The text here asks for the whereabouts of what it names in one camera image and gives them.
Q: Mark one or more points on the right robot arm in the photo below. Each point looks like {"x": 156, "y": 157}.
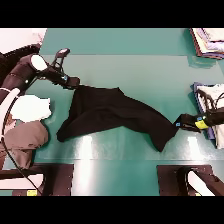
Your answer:
{"x": 217, "y": 116}

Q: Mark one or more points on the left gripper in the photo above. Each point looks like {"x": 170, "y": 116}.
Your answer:
{"x": 70, "y": 82}

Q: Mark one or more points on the pale lilac garment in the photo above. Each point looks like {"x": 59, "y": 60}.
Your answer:
{"x": 207, "y": 44}

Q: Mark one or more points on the black T-shirt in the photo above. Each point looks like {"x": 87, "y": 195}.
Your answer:
{"x": 110, "y": 113}

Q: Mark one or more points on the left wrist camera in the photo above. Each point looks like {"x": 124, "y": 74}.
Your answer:
{"x": 62, "y": 53}

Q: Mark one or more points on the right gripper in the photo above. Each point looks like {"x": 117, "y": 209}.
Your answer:
{"x": 188, "y": 122}

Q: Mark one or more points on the black garment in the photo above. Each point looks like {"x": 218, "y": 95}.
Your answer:
{"x": 13, "y": 55}

